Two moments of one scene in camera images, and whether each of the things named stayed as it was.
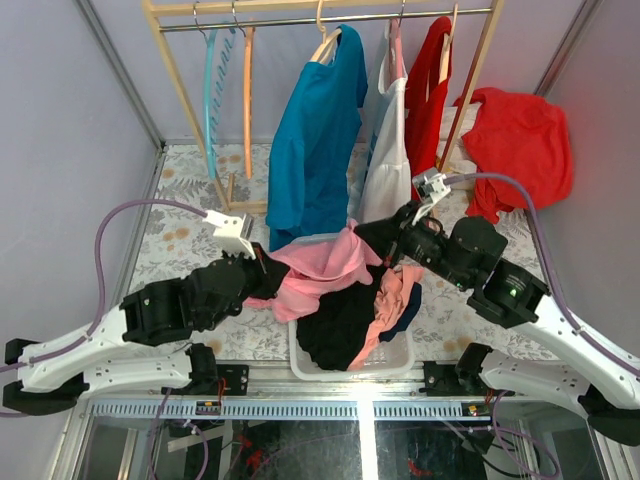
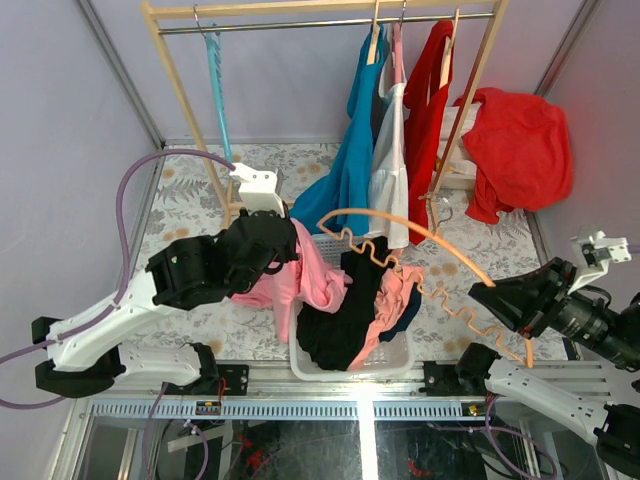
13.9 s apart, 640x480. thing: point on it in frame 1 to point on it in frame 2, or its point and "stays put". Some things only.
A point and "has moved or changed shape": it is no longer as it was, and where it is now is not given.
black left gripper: [270, 272] to [291, 251]
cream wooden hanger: [325, 54] to [375, 36]
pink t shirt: [314, 267] has moved or changed shape
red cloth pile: [519, 135] stays put
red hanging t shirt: [426, 99] stays put
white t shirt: [389, 181] stays put
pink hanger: [396, 43] stays put
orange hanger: [249, 35] to [437, 238]
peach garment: [390, 298] stays put
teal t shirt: [313, 142] to [338, 197]
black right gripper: [389, 236] to [526, 300]
